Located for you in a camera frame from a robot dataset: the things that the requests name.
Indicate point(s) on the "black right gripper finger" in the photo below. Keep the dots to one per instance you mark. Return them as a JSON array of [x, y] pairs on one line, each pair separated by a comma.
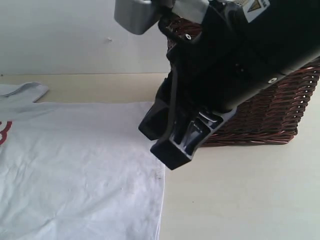
[[185, 134], [154, 125]]

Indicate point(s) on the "dark brown wicker basket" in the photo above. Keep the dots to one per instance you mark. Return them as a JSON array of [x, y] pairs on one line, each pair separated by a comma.
[[273, 114]]

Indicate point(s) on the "white t-shirt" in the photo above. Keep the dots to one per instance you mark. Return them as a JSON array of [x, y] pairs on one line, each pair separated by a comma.
[[76, 171]]

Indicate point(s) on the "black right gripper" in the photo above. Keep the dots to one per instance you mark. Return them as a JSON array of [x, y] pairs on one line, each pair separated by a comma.
[[240, 50]]

